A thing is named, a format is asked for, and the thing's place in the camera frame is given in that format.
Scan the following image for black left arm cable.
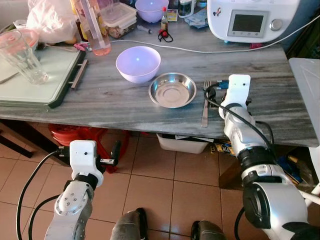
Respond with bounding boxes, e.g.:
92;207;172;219
16;146;72;240

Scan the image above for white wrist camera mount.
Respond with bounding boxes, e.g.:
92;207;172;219
227;74;251;109
69;140;104;187

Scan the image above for yellow and black box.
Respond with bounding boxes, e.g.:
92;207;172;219
212;141;236;156

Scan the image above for blue packet under table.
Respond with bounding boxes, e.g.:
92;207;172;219
275;154;304;185

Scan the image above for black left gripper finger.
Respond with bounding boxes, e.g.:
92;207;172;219
110;141;123;168

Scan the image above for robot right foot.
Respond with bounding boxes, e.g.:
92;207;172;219
190;220;227;240

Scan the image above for steel fork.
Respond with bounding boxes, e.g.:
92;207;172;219
201;80;214;128

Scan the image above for clear drinking glass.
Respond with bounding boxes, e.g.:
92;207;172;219
0;29;50;85

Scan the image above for white plastic bin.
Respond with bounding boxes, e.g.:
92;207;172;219
156;133;211;155

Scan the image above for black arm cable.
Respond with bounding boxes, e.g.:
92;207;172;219
203;80;275;152
16;146;72;240

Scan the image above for blue folded packet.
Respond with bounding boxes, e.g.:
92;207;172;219
187;9;210;29

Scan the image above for orange-lidded container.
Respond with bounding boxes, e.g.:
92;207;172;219
16;27;40;49

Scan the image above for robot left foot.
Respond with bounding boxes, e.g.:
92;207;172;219
110;207;150;240

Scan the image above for white tray with dark rim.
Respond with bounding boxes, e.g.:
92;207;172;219
0;44;89;111

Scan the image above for clear plastic food container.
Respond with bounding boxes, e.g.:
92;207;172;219
97;2;138;40

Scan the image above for small red-capped bottle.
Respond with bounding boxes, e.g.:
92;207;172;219
160;6;170;33

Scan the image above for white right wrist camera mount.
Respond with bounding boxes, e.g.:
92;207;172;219
227;74;251;109

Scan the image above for white kitchen cooker appliance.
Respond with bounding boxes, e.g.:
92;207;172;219
206;0;301;44

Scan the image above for white folding table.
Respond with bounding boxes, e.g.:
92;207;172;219
288;57;320;196

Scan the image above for small pink clip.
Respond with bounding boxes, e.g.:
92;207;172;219
73;42;91;52

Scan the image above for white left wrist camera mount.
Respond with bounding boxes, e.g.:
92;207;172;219
69;140;104;187

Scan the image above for purple plastic bowl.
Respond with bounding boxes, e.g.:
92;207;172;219
134;0;170;24

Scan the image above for yellow card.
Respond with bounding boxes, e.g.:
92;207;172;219
167;9;179;23

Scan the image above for shallow steel bowl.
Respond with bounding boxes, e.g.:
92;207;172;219
148;72;198;109

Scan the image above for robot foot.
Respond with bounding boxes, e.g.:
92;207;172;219
110;207;150;240
190;220;227;240

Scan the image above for translucent plastic bag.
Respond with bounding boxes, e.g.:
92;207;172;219
26;0;80;45

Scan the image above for red plastic stool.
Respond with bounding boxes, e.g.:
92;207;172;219
48;124;122;174

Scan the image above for lilac plastic bowl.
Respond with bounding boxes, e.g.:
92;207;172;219
115;46;162;84

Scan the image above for black and red keyring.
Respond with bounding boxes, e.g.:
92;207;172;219
157;29;175;43

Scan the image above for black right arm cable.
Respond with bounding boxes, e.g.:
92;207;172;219
203;80;275;152

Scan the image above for tall clear pink bottle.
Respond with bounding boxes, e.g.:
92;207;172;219
79;0;112;57

